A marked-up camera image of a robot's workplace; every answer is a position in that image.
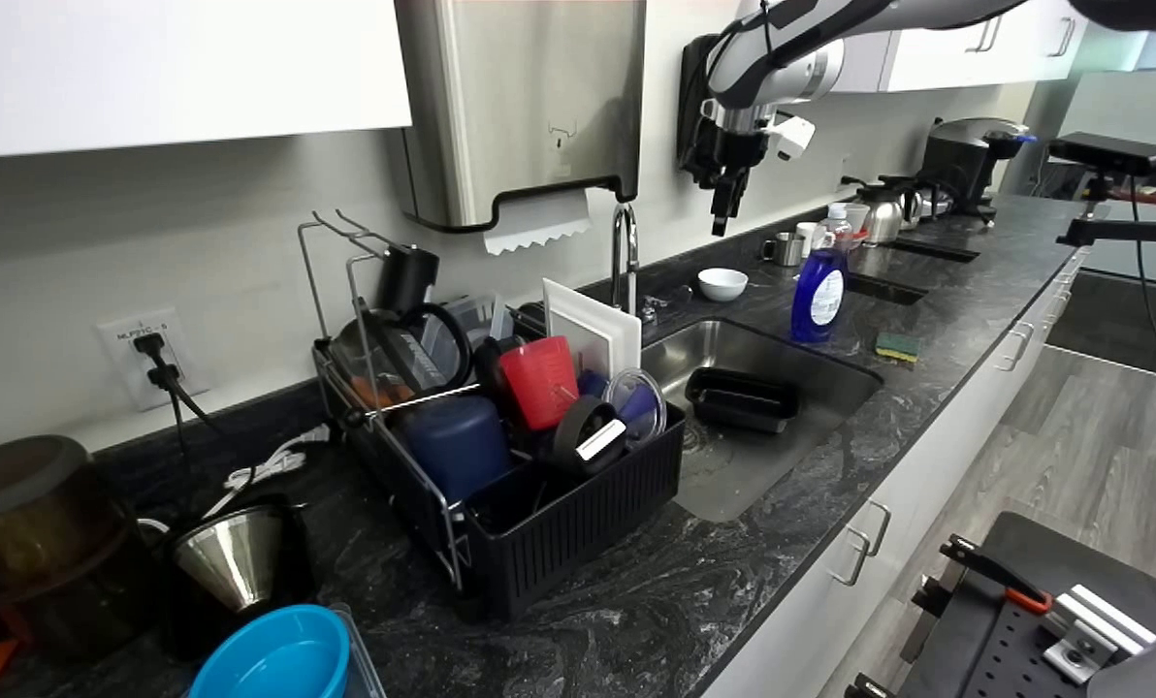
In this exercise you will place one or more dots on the dark blue pot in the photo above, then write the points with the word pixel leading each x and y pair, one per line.
pixel 456 449

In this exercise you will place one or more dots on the small white bowl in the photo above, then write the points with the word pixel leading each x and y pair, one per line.
pixel 722 283

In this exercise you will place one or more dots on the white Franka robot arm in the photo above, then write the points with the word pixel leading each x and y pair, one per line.
pixel 787 43

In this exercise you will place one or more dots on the steel paper towel dispenser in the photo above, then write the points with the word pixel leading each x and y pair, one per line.
pixel 522 91

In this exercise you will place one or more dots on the black tool platform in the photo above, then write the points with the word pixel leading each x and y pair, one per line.
pixel 1056 645

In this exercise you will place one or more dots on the stainless steel sink basin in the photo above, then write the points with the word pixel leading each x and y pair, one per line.
pixel 735 472

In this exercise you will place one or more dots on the black cup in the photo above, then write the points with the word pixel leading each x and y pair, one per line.
pixel 410 277

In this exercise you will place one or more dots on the clear glass with blue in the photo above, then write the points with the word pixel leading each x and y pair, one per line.
pixel 639 406

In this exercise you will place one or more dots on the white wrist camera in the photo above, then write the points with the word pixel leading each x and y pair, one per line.
pixel 794 139

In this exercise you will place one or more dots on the black camera stand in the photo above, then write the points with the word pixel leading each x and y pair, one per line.
pixel 1122 158

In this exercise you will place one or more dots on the white base cabinet row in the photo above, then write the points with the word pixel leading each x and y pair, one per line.
pixel 915 504

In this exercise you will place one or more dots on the black roll with white label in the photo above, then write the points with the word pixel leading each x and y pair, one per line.
pixel 590 437

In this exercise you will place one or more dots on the white wall cabinet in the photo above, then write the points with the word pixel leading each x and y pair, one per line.
pixel 992 58
pixel 176 65

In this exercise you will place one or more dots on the chrome gooseneck faucet spout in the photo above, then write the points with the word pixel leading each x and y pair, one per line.
pixel 626 259

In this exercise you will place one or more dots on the green yellow sponge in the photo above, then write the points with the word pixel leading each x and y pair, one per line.
pixel 899 351

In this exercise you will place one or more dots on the black plastic food tray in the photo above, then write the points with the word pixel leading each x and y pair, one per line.
pixel 740 402

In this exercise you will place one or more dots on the brown round container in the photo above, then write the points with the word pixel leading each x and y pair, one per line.
pixel 28 511

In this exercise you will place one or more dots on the black dish rack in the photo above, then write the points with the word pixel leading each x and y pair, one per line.
pixel 580 530

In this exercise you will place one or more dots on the black wall soap dispenser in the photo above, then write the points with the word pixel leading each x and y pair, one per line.
pixel 692 80

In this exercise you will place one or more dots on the white rectangular plate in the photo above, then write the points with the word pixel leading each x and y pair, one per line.
pixel 590 332

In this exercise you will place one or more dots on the white wall outlet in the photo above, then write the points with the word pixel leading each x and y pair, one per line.
pixel 127 371

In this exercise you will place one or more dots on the white paper towel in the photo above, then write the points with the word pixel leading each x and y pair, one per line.
pixel 541 224

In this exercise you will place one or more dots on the light blue bowl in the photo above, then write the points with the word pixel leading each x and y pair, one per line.
pixel 275 662

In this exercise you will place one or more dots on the clear glass bowl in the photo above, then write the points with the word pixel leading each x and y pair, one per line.
pixel 405 351

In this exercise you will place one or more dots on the blue dish soap bottle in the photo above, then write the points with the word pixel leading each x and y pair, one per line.
pixel 822 296

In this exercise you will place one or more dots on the red plastic cup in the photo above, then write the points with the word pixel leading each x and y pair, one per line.
pixel 537 382

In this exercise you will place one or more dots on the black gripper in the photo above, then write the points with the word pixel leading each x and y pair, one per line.
pixel 727 150

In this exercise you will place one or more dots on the black coffee maker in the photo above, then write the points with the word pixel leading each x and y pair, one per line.
pixel 973 161

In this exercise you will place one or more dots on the steel cone coffee dripper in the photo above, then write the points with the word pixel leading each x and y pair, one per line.
pixel 232 557

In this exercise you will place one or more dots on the black counter mat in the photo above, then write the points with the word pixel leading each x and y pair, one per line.
pixel 890 287

